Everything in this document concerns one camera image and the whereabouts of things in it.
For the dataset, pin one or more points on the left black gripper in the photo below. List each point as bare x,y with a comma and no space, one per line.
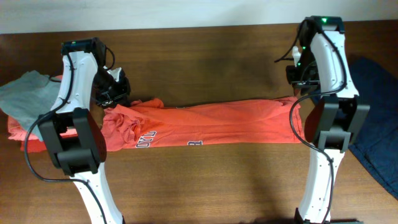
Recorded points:
120,98

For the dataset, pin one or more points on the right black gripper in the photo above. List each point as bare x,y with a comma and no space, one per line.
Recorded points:
297,83

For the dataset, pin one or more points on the orange red t-shirt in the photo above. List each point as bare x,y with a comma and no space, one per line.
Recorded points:
152,124

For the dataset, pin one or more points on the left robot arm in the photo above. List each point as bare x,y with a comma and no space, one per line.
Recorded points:
71,136

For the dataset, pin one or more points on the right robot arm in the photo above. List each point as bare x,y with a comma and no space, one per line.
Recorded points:
320,70

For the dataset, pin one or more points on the folded grey garment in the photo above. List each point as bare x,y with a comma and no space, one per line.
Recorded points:
25,99

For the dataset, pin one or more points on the folded orange garment stack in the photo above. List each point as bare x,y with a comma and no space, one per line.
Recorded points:
18,133

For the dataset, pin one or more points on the navy blue garment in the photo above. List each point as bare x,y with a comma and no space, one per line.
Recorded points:
376,145

